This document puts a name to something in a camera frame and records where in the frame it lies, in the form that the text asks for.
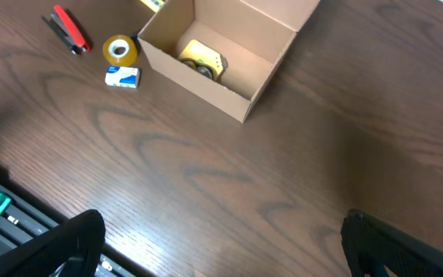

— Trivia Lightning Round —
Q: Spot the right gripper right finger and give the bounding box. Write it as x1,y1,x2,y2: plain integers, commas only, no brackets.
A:
341,209,443,277

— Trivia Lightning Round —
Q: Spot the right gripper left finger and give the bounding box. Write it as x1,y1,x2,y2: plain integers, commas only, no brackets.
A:
0,209,105,277

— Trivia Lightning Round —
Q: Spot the cardboard box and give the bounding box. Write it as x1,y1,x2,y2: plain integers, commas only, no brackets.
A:
138,0,319,122

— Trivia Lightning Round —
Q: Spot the correction tape dispenser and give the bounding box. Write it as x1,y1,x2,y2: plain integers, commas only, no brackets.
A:
179,58,215,81

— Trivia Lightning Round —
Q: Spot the cream sticky note pad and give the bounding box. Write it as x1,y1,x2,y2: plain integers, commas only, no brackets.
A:
178,39,228,82

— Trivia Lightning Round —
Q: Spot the red black stapler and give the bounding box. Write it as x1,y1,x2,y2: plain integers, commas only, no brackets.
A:
42,5,91,55

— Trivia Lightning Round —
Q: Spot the yellow highlighter marker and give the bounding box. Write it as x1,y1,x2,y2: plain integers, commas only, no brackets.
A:
140,0,165,12

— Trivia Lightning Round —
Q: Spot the yellow adhesive tape roll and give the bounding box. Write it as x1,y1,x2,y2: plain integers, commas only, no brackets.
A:
102,35,138,66

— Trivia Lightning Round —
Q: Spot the blue white staples box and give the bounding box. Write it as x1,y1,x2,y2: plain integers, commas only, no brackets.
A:
105,65,141,88

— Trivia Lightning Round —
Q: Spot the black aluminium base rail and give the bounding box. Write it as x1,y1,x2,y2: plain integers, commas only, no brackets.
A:
0,185,137,277

